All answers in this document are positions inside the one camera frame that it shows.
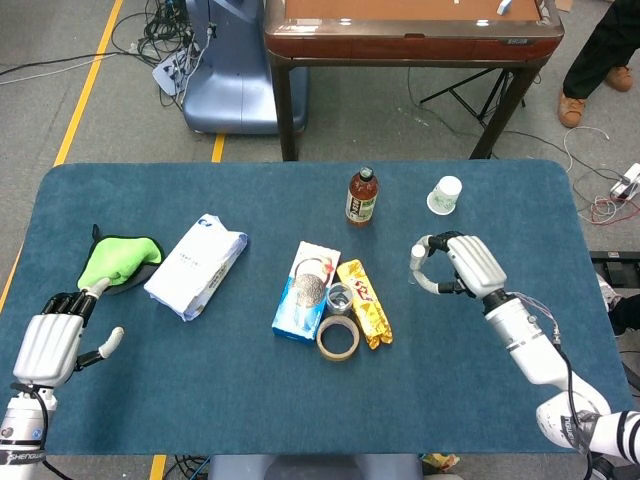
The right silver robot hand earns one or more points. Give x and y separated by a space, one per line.
475 265

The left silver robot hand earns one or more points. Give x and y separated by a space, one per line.
47 350

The clear tube white cap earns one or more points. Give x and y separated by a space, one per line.
416 260

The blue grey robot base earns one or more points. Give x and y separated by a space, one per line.
235 90

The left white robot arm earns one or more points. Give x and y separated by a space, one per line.
22 430

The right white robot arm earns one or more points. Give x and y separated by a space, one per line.
525 335

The white paper cup green print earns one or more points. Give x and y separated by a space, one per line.
444 197

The green microfibre cloth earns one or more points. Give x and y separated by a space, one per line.
120 260

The yellow snack packet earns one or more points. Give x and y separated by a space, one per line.
370 315

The tea bottle black cap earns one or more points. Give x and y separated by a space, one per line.
361 205

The clear glass jar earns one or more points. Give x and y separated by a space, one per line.
340 300

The white tissue pack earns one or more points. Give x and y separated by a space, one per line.
195 270

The black tripod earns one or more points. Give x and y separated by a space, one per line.
470 95

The white power strip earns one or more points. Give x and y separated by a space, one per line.
627 182

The yellowish packing tape roll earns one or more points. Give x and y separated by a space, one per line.
322 350

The blue cookie box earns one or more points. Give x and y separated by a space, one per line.
300 310

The tan work shoe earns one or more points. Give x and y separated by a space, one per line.
571 110
620 79

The blue felt table cover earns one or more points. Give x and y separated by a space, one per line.
250 400

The brown mahjong table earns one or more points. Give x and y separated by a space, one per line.
410 45

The person black trousers leg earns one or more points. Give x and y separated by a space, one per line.
600 50

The grey robot torso base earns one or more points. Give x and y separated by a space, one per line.
310 467

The grey power strip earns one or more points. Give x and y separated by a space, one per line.
170 72

